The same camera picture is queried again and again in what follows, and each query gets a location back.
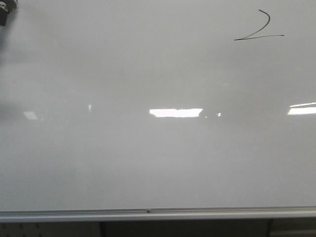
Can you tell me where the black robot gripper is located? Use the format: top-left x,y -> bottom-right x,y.
0,0 -> 18,26

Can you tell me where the white whiteboard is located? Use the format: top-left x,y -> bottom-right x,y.
0,0 -> 316,211

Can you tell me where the aluminium marker tray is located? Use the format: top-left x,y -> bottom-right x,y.
0,206 -> 316,223

